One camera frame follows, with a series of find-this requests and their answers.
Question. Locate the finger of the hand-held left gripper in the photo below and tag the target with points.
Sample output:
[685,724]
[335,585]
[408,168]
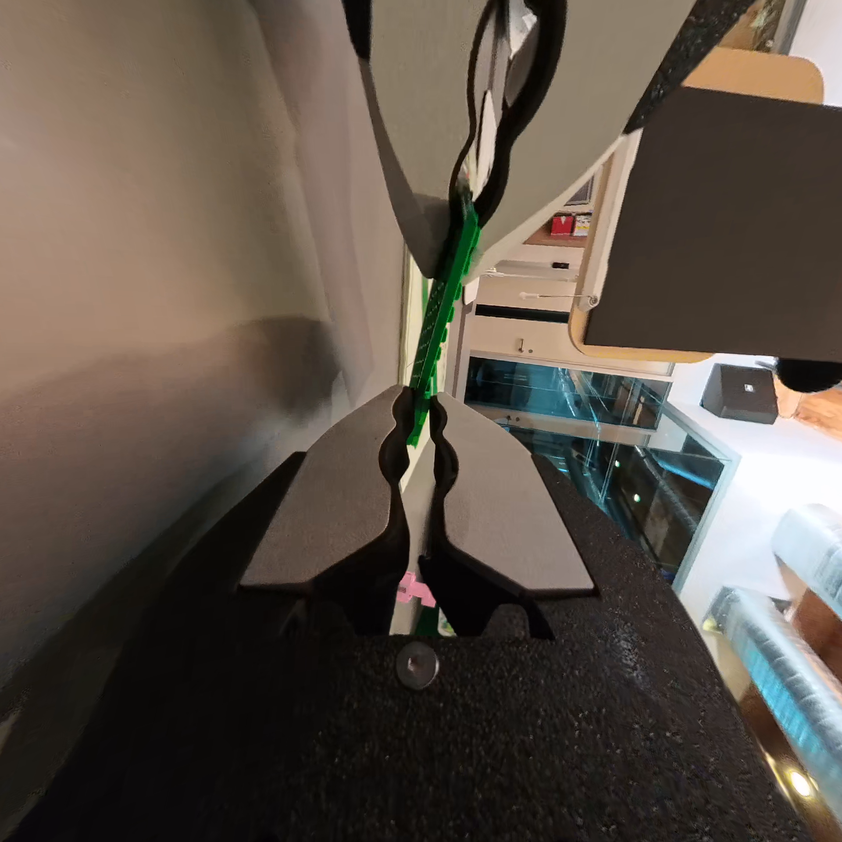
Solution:
[415,119]
[592,92]

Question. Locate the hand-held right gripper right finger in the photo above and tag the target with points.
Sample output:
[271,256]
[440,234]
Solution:
[513,513]

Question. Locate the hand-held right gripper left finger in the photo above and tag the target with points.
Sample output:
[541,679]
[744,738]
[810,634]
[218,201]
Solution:
[329,513]

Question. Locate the green studded brick plate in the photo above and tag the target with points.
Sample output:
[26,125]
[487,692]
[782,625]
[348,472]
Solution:
[445,303]

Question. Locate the small pink brick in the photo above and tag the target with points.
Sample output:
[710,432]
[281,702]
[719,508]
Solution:
[415,588]

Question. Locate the black square box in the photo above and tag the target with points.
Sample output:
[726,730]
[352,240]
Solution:
[740,394]

